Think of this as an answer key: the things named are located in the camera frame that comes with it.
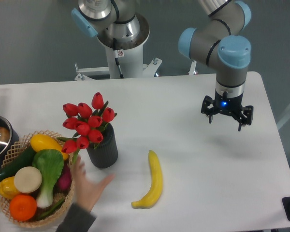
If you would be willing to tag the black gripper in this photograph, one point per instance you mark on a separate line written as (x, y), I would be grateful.
(230, 106)

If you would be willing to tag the dark grey ribbed vase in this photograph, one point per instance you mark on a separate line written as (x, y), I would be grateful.
(106, 154)

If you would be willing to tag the red tulip bouquet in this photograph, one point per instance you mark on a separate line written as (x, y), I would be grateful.
(88, 121)

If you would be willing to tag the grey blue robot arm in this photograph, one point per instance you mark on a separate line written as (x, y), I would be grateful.
(219, 45)

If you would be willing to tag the grey sleeved forearm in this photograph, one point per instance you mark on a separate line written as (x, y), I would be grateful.
(76, 220)

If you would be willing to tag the bare human hand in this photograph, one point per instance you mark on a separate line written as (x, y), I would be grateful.
(87, 192)

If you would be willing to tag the yellow banana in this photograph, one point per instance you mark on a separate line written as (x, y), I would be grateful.
(156, 188)

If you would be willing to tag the purple sweet potato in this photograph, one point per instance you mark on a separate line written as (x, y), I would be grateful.
(65, 180)

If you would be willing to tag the green bok choy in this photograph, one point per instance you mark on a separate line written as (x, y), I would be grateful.
(50, 163)

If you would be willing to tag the yellow squash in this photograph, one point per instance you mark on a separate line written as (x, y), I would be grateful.
(41, 142)

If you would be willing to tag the green chili pepper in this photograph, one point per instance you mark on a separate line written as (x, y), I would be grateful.
(50, 211)

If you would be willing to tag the woven wicker basket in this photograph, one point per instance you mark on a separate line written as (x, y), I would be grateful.
(16, 149)

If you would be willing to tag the dark green cucumber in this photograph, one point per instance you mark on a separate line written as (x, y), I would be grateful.
(23, 160)

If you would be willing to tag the beige round disc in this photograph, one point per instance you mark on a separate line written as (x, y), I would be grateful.
(27, 179)

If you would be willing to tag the orange fruit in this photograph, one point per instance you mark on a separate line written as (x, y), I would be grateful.
(22, 207)

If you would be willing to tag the yellow bell pepper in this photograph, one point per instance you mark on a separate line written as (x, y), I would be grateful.
(8, 189)

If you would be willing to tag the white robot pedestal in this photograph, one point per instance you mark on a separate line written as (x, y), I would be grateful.
(123, 44)

